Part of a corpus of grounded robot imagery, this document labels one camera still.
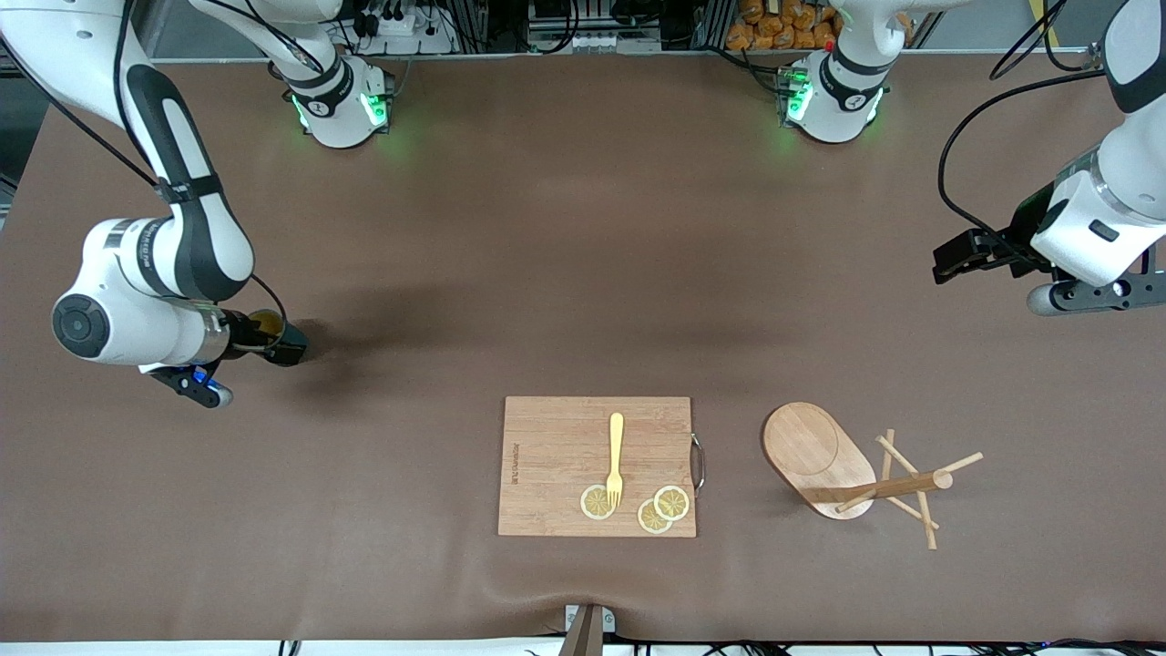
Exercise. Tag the white power strip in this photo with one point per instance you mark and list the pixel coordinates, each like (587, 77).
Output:
(414, 32)

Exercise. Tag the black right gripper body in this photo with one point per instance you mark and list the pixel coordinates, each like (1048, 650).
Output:
(244, 333)

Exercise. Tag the wooden mug tree rack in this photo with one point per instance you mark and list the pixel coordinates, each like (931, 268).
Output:
(806, 446)

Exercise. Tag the yellow plastic fork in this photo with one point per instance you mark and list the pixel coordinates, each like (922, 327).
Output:
(616, 437)

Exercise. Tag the lemon slice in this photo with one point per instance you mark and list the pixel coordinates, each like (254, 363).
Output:
(650, 521)
(592, 503)
(672, 502)

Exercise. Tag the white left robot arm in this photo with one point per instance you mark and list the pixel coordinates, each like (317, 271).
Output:
(838, 91)

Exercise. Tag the dark green cup yellow inside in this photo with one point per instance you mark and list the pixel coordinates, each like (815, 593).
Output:
(266, 320)

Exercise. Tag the pile of orange bread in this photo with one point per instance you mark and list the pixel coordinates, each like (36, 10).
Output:
(774, 27)

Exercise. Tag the camera mount post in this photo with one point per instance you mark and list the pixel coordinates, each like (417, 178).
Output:
(583, 638)

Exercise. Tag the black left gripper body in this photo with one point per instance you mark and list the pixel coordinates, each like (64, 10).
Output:
(1013, 246)

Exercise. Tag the bamboo cutting board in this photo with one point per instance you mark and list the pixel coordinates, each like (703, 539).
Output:
(556, 456)

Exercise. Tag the brown table mat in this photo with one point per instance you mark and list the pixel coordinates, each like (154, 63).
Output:
(273, 501)

